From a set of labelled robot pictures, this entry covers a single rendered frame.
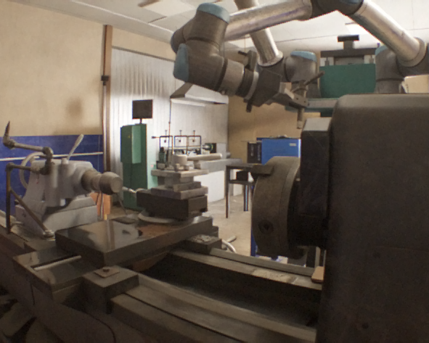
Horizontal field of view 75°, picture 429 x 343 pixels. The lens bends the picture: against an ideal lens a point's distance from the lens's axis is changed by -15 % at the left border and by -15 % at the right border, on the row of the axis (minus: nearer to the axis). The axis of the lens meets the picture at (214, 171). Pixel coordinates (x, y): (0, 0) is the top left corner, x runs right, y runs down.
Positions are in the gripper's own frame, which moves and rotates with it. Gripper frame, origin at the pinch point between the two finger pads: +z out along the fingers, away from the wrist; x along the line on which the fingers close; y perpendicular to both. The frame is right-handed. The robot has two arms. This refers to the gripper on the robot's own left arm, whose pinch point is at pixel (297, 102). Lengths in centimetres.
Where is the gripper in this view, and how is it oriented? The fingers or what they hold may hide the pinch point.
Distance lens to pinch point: 89.1
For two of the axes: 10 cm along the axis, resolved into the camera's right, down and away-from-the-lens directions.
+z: 9.4, 2.7, 2.1
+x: 2.5, -1.2, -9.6
